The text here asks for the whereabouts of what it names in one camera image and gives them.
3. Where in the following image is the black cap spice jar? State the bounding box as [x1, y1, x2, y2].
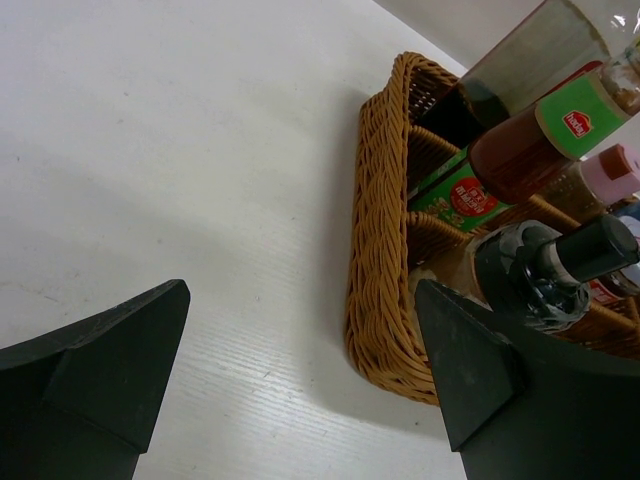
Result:
[409, 214, 640, 334]

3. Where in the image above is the brown wicker divided tray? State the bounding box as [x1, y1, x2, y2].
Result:
[346, 53, 639, 404]

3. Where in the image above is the red chili sauce bottle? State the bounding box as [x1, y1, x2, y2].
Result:
[407, 39, 640, 234]

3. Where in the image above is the pink cap spice jar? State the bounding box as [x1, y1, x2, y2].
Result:
[538, 144, 639, 223]

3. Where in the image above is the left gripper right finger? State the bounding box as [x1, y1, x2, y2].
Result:
[415, 280, 639, 479]

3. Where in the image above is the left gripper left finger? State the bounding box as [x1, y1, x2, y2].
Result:
[1, 279, 190, 479]

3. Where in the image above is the dark sauce bottle black cap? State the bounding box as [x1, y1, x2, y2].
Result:
[415, 1, 610, 148]

